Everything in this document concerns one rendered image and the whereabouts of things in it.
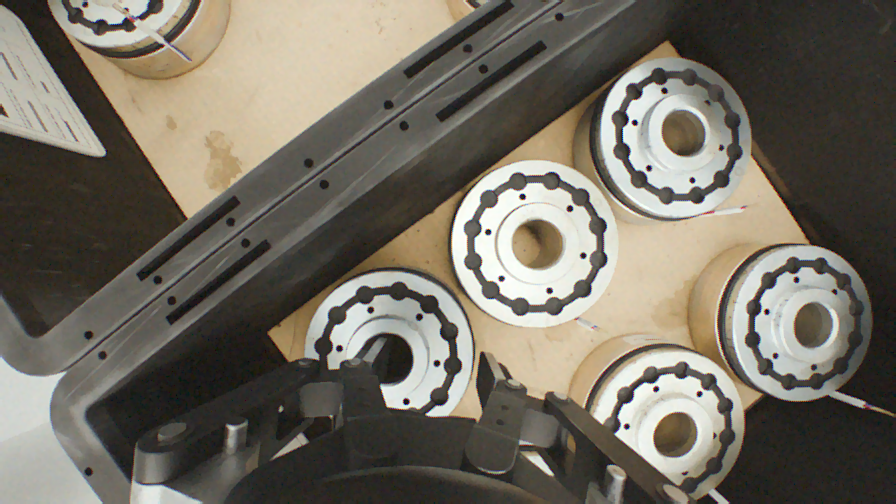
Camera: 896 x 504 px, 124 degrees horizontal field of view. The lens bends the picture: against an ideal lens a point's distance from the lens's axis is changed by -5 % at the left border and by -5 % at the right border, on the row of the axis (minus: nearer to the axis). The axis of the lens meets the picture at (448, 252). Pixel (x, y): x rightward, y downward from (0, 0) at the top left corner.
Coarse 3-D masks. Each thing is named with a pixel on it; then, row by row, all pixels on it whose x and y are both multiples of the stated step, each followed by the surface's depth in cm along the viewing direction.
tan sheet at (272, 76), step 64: (256, 0) 19; (320, 0) 19; (384, 0) 19; (256, 64) 19; (320, 64) 19; (384, 64) 19; (128, 128) 19; (192, 128) 19; (256, 128) 19; (192, 192) 19
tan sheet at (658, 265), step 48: (672, 48) 19; (528, 144) 19; (768, 192) 19; (432, 240) 19; (528, 240) 19; (624, 240) 19; (672, 240) 19; (720, 240) 19; (768, 240) 19; (624, 288) 19; (672, 288) 19; (288, 336) 19; (384, 336) 19; (480, 336) 19; (528, 336) 19; (576, 336) 19; (672, 336) 19; (528, 384) 19
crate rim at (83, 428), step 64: (576, 0) 9; (640, 0) 9; (512, 64) 9; (384, 128) 9; (448, 128) 9; (320, 192) 9; (256, 256) 10; (192, 320) 9; (64, 384) 9; (64, 448) 9; (128, 448) 9
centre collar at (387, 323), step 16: (368, 320) 15; (384, 320) 15; (400, 320) 15; (352, 336) 15; (368, 336) 15; (400, 336) 15; (416, 336) 15; (352, 352) 15; (416, 352) 15; (416, 368) 15; (384, 384) 15; (400, 384) 15; (416, 384) 15
